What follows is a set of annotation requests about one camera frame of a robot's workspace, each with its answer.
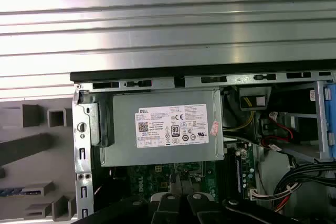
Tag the blue drive bay latch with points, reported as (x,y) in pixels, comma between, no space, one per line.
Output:
(331,129)

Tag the black PC case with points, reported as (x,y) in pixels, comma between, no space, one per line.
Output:
(162,83)

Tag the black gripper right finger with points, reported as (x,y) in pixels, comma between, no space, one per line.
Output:
(199,208)

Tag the green motherboard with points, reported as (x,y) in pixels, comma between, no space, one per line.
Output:
(207,182)

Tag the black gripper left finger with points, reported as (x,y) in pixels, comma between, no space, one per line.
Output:
(162,208)

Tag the silver drive cage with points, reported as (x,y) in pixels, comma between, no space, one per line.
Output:
(320,119)

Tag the RAM stick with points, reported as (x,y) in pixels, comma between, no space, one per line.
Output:
(10,192)

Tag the black RAM slot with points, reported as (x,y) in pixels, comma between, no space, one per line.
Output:
(239,174)
(231,166)

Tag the grey parts rack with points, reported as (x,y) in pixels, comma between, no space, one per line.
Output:
(60,153)

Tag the grey power supply unit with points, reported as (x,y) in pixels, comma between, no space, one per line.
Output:
(126,134)

